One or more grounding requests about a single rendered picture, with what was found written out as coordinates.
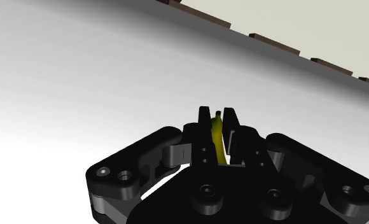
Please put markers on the yellow banana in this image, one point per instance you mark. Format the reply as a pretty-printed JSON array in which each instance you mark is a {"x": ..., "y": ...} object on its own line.
[{"x": 217, "y": 138}]

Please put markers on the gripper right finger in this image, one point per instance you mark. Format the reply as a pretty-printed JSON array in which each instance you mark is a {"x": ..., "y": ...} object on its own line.
[{"x": 296, "y": 155}]

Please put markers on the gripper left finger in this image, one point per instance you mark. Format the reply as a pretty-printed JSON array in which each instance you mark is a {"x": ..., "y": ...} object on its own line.
[{"x": 159, "y": 149}]

